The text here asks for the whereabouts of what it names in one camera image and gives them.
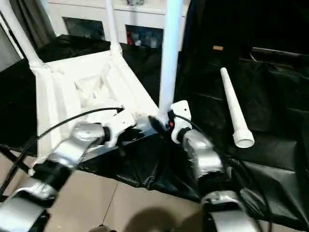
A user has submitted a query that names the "dark brown rounded object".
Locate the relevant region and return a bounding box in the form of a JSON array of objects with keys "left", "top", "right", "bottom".
[{"left": 90, "top": 224, "right": 112, "bottom": 232}]

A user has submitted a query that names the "white cabinet with glass doors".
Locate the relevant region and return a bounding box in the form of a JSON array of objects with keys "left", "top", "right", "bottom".
[{"left": 47, "top": 0, "right": 188, "bottom": 52}]

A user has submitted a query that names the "black mat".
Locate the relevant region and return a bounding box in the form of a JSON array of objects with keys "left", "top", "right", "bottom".
[{"left": 0, "top": 33, "right": 309, "bottom": 230}]

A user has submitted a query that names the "long black bar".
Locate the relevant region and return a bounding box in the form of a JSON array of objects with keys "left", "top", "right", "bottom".
[{"left": 250, "top": 47, "right": 309, "bottom": 56}]

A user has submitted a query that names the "grey curtain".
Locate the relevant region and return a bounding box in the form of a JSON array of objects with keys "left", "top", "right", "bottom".
[{"left": 9, "top": 0, "right": 56, "bottom": 49}]

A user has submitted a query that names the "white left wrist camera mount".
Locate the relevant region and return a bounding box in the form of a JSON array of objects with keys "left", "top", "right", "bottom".
[{"left": 104, "top": 107, "right": 138, "bottom": 148}]

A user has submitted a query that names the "black folding table frame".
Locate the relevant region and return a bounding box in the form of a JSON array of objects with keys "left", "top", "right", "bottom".
[{"left": 0, "top": 144, "right": 32, "bottom": 175}]

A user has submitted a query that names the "white plastic table leg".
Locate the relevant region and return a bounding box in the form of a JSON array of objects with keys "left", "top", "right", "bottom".
[
  {"left": 219, "top": 67, "right": 255, "bottom": 149},
  {"left": 104, "top": 0, "right": 123, "bottom": 53},
  {"left": 157, "top": 0, "right": 184, "bottom": 127},
  {"left": 0, "top": 0, "right": 46, "bottom": 71}
]

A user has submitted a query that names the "white plastic table top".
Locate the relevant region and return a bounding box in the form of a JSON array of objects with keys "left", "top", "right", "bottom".
[{"left": 28, "top": 46, "right": 170, "bottom": 175}]

